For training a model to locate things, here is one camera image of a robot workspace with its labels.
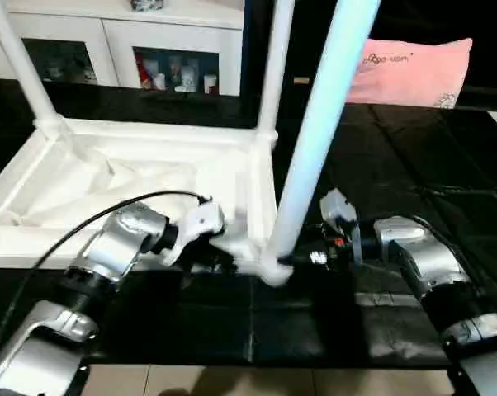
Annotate white plastic table leg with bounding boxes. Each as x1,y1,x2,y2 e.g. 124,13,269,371
0,0,66,138
263,0,383,270
255,0,297,141

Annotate white plastic table top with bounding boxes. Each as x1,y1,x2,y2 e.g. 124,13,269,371
0,118,295,287

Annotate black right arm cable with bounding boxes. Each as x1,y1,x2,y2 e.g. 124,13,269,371
348,213,497,285

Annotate red bottle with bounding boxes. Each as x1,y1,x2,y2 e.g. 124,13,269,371
138,59,154,90

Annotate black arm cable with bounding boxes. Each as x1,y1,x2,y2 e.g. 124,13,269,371
0,191,212,364
348,213,497,285

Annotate black work mat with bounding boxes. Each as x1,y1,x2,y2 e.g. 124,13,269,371
0,78,497,368

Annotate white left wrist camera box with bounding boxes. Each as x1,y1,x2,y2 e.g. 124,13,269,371
162,202,226,266

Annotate black cabinet with gold label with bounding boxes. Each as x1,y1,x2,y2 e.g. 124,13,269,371
242,0,497,104

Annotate white glass-door cabinet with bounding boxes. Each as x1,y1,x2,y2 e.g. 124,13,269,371
0,0,245,96

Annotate dark patterned ornament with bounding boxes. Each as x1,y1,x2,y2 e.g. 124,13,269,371
131,0,167,12

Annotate pink pillow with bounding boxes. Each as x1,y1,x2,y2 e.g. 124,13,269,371
346,38,474,110

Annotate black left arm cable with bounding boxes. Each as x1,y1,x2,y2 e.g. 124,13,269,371
0,191,212,364

